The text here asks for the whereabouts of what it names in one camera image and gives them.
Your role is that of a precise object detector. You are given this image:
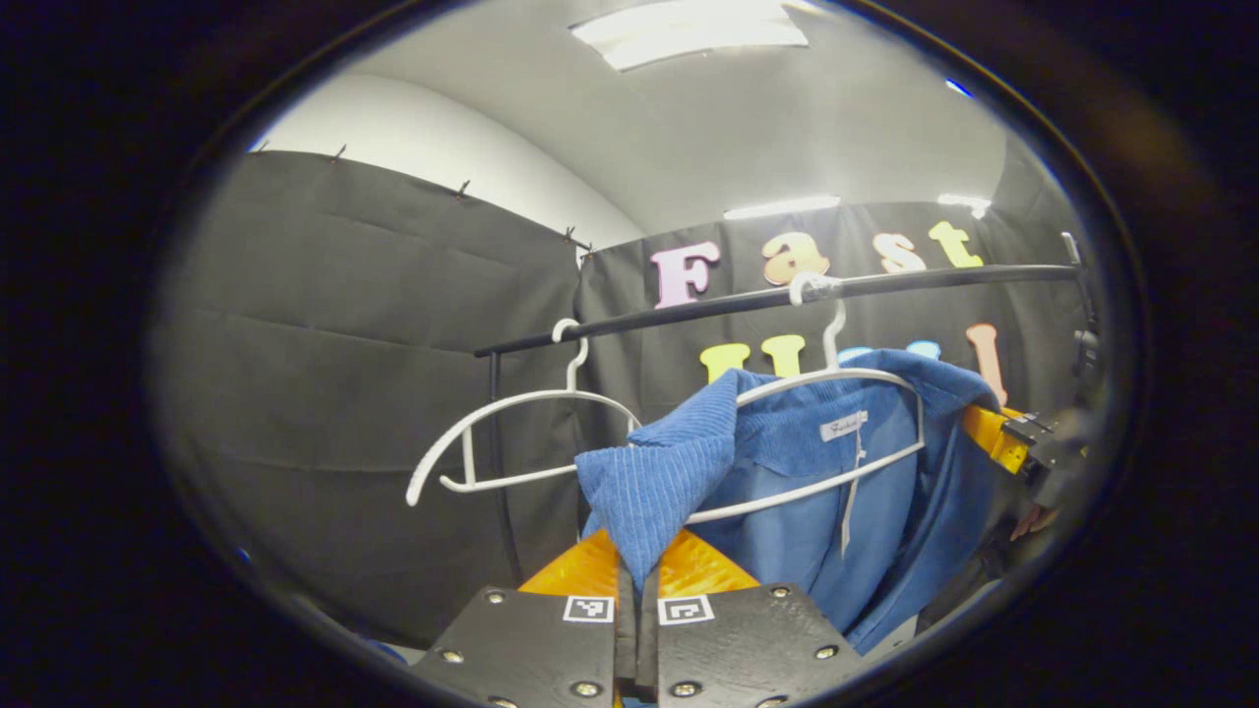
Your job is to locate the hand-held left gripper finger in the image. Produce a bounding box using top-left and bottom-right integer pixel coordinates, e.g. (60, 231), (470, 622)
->
(639, 531), (867, 708)
(408, 531), (637, 708)

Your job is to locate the blue corduroy jacket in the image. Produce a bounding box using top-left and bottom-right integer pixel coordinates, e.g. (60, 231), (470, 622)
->
(575, 349), (1016, 656)

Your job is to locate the white clothes hanger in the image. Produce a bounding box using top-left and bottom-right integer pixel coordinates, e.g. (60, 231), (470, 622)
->
(405, 318), (642, 508)
(685, 273), (927, 525)

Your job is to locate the black clothes rack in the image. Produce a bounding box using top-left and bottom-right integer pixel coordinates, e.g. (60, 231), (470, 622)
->
(474, 231), (1103, 591)

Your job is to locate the long ceiling strip light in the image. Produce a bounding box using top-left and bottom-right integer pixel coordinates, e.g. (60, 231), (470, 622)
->
(724, 195), (843, 220)

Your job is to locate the black backdrop cloth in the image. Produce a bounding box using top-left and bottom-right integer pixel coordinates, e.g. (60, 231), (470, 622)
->
(148, 138), (1112, 650)

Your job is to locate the large ceiling light panel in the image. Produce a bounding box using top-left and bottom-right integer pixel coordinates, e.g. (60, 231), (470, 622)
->
(570, 0), (809, 72)

